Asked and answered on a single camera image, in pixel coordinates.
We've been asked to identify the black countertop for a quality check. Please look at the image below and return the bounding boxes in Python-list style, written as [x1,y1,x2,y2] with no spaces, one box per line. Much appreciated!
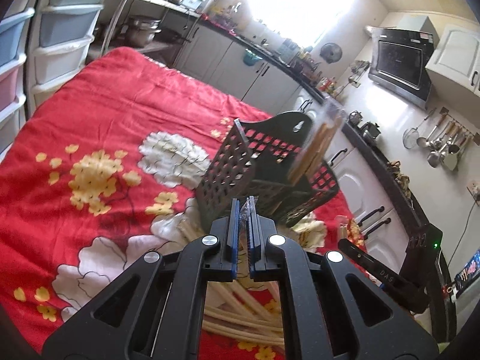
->
[198,14,432,233]

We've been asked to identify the black range hood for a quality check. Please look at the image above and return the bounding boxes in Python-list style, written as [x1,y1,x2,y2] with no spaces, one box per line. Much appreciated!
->
[368,28,434,109]

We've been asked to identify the white upper cabinet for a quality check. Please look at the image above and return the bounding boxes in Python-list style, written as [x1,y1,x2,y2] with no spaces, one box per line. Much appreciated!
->
[426,24,479,100]

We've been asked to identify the metal kettle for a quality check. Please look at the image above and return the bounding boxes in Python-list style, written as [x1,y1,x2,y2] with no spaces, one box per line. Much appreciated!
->
[348,111,381,147]

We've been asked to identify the hanging metal ladles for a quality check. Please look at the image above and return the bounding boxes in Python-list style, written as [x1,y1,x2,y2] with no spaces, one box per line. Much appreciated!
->
[403,107,479,172]

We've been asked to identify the plastic drawer tower left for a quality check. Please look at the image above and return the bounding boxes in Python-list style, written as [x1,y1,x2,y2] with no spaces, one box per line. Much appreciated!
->
[0,7,35,159]

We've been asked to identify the metal shelf rack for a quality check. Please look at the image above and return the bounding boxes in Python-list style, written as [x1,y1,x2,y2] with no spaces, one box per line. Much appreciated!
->
[99,0,200,57]

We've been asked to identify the plastic drawer tower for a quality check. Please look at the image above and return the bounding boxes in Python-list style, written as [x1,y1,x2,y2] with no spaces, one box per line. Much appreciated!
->
[25,0,104,113]
[0,7,35,159]

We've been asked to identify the white lower kitchen cabinets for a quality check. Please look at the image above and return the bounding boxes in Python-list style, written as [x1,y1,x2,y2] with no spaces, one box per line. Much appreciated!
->
[174,22,408,272]

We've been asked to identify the plastic drawer tower right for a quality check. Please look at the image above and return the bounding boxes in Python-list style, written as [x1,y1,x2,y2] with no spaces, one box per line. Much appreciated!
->
[25,0,104,113]

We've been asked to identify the wrapped chopsticks on cloth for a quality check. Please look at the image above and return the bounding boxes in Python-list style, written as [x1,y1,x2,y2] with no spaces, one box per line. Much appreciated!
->
[178,218,205,242]
[202,306,285,347]
[209,281,280,323]

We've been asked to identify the steel pot on shelf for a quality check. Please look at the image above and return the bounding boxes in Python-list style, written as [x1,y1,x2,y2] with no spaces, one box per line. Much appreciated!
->
[124,15,161,48]

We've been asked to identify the chopsticks pair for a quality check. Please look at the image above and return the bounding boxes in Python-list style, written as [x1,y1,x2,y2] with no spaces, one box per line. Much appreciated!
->
[240,196,261,279]

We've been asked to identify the red floral cloth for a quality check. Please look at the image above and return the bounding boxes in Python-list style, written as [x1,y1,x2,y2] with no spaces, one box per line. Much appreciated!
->
[1,47,351,359]

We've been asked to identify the black plastic utensil basket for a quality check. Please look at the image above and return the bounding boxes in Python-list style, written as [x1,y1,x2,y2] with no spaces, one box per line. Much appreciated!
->
[195,111,339,230]

